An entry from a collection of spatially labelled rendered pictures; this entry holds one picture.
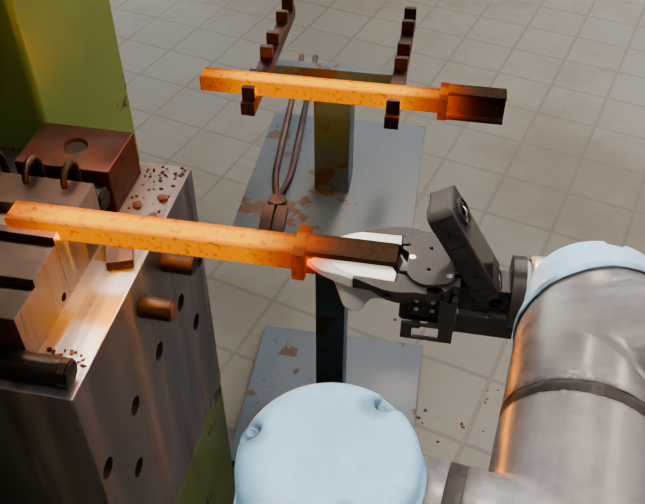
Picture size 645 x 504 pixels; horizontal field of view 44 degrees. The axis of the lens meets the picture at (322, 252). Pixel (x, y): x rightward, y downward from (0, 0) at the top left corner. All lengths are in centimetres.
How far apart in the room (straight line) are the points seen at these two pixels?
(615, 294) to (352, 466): 17
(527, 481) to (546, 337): 8
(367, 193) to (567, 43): 208
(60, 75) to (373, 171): 59
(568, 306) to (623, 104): 267
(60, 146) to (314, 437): 76
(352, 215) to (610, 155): 155
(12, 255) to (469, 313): 47
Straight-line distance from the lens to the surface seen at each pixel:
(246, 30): 335
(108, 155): 100
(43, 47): 111
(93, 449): 90
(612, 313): 40
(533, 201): 252
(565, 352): 39
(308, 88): 117
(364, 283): 76
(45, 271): 86
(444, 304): 77
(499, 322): 81
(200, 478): 137
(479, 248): 76
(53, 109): 114
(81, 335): 88
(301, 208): 137
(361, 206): 138
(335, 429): 32
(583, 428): 36
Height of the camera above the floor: 155
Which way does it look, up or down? 43 degrees down
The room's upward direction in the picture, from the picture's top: straight up
